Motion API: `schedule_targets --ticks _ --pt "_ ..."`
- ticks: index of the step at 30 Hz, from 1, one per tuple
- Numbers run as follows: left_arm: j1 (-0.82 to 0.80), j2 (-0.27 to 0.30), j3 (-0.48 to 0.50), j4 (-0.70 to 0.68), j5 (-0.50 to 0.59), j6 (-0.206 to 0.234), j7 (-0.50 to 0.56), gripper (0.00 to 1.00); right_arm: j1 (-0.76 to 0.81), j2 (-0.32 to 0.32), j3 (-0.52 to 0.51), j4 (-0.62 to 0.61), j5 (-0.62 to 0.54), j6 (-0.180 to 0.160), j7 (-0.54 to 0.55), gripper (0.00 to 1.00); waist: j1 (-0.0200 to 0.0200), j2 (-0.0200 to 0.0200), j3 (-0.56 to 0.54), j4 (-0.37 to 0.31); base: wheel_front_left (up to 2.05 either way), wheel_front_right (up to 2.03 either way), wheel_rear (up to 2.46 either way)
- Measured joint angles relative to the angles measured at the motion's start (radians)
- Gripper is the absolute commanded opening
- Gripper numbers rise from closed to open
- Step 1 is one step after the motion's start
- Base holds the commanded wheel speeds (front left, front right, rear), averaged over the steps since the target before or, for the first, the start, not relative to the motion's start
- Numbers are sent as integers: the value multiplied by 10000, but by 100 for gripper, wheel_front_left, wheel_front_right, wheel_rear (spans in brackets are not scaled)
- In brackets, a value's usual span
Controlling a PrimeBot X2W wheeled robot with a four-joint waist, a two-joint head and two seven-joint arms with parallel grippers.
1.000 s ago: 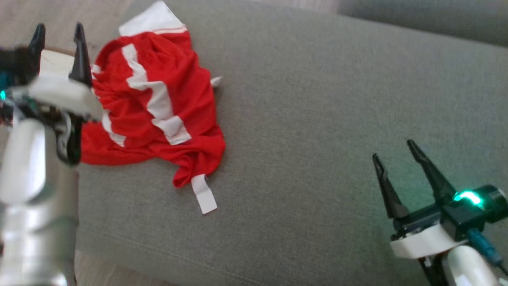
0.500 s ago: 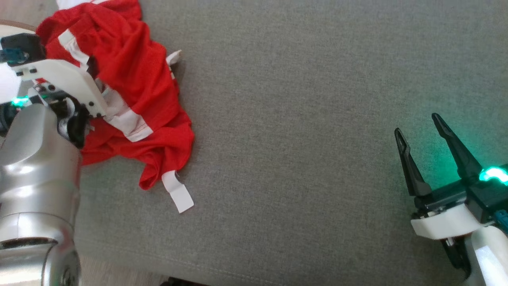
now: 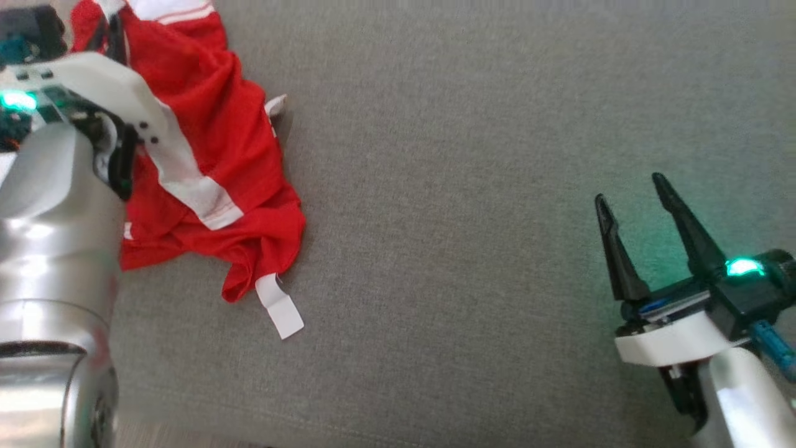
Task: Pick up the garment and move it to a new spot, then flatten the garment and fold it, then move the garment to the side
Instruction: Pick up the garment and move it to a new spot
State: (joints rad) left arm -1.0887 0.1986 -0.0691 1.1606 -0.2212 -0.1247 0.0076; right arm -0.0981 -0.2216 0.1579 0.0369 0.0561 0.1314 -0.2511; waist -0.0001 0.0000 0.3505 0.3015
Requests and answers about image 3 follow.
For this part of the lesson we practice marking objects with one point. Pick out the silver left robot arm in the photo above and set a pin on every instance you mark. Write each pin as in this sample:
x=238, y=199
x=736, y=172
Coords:
x=50, y=249

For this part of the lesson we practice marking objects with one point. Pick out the large grey sofa seat cushion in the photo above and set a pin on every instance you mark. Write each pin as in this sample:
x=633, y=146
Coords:
x=466, y=218

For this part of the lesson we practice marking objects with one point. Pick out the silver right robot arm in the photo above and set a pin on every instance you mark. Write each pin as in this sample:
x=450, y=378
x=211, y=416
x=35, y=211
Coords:
x=746, y=404

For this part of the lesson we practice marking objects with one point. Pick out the red and white jersey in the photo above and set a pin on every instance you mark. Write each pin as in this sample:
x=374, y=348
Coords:
x=224, y=162

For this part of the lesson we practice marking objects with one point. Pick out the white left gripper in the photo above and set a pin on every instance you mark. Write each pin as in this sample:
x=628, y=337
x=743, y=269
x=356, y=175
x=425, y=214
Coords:
x=118, y=93

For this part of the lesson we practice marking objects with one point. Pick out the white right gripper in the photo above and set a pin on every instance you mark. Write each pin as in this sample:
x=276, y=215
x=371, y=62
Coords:
x=678, y=342

